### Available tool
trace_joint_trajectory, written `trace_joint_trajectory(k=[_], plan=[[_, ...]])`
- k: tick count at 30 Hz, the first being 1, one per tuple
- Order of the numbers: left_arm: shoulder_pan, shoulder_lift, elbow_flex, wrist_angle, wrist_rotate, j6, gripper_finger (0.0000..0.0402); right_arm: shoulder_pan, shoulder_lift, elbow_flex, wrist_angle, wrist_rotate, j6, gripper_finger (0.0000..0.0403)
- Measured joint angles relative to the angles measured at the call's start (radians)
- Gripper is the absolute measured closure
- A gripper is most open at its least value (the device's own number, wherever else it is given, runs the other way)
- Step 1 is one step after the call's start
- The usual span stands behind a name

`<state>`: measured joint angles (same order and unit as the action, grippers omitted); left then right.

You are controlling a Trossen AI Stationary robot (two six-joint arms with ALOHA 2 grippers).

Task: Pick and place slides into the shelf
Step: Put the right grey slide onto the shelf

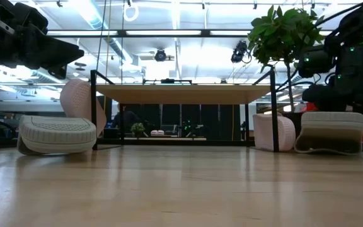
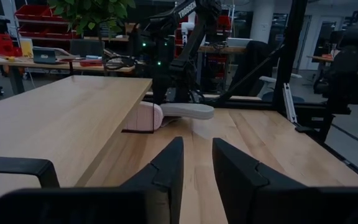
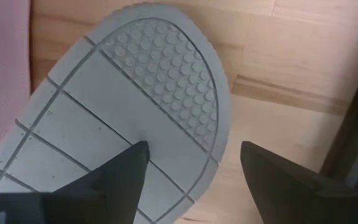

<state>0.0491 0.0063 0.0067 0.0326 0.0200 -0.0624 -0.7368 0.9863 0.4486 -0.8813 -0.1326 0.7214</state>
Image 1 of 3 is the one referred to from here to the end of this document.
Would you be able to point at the small green background plant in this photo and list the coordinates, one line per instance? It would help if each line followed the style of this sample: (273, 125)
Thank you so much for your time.
(137, 128)

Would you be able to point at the black background robot arm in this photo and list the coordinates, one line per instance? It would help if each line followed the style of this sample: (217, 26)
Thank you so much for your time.
(192, 127)

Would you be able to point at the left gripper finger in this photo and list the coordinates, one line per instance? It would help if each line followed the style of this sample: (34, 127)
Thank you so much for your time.
(55, 52)
(58, 72)

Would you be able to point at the black frame wooden shelf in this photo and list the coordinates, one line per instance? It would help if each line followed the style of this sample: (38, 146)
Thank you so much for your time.
(181, 94)

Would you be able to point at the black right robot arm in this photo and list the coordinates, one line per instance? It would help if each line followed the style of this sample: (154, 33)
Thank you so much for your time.
(353, 72)

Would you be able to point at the pink background slides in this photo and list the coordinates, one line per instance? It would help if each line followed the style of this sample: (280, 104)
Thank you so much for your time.
(157, 132)

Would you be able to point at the black ceiling spot lamp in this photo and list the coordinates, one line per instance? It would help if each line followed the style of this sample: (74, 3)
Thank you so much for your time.
(160, 55)
(239, 52)

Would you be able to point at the black bracket bar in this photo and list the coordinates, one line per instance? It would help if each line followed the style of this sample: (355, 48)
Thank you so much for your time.
(168, 81)

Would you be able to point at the green potted plant black pot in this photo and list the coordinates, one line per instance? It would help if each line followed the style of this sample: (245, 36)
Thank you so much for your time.
(279, 34)

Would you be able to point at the grey rubber slide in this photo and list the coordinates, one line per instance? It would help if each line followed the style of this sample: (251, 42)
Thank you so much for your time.
(55, 138)
(329, 123)

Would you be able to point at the person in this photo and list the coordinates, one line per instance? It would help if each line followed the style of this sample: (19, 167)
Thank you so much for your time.
(128, 119)

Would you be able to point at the black overhead crossbar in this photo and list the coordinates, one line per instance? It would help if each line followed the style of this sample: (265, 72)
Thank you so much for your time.
(121, 32)

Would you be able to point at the pink rubber slide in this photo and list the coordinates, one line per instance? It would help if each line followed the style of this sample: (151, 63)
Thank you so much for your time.
(261, 132)
(77, 97)

